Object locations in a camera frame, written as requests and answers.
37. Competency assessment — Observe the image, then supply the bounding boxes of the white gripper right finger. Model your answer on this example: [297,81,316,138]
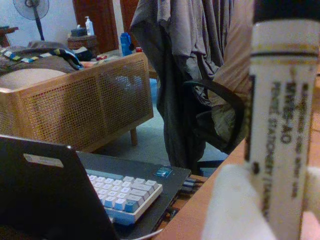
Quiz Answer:
[302,166,320,218]

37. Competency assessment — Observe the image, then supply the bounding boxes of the blue water bottle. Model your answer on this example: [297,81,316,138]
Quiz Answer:
[119,31,135,57]

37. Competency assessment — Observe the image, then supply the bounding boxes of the white marker with black cap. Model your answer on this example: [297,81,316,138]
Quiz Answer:
[243,0,320,240]

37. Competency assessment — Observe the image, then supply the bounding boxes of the black office chair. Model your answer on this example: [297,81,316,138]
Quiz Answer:
[182,78,247,176]

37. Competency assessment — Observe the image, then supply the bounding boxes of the black laptop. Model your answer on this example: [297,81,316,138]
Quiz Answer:
[0,134,192,240]

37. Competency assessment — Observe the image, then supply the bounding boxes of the rattan wooden bed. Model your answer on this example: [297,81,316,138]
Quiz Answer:
[0,51,155,153]

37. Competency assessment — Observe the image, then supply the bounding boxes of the dark tissue box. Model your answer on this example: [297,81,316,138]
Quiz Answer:
[70,24,88,38]

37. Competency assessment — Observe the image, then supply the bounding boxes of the dark patterned blanket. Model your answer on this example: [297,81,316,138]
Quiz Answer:
[0,41,85,76]

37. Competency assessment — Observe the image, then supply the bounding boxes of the black laptop plug cables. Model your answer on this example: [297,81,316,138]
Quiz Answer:
[181,176,203,193]

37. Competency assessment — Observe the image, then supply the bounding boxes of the brown wooden wardrobe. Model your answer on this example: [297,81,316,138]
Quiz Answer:
[72,0,140,55]

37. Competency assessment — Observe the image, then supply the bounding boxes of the white and blue keyboard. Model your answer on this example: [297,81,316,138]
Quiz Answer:
[84,168,164,226]

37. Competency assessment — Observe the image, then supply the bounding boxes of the brown wicker basket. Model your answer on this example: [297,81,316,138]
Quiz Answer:
[66,34,99,57]

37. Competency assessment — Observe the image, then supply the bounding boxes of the grey brown hanging clothes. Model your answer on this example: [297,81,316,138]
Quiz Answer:
[129,0,255,171]

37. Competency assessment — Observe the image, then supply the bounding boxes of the white pump bottle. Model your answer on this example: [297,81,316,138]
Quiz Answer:
[84,16,95,37]

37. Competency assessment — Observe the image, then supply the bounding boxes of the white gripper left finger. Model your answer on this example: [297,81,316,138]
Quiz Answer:
[201,163,278,240]

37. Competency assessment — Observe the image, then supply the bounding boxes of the black standing fan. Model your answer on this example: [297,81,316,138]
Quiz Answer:
[12,0,50,42]

